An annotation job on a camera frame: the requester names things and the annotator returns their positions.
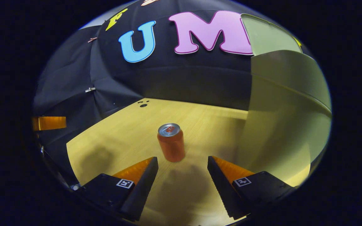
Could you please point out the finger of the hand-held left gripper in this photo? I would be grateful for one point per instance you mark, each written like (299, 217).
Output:
(49, 123)

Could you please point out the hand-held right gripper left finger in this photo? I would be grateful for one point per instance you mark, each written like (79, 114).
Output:
(140, 188)

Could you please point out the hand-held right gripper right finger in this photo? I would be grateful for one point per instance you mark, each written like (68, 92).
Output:
(222, 185)

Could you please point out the orange pop can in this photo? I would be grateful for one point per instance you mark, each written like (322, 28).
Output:
(171, 147)

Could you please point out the green desktop garbage bin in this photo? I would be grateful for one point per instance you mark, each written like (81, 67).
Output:
(281, 125)

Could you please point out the wooden desktop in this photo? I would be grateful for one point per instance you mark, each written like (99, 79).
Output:
(121, 141)

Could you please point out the silver cloth clip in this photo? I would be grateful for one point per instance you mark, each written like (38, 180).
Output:
(90, 89)

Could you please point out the copper cloth clip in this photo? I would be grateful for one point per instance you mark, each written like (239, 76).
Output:
(92, 39)

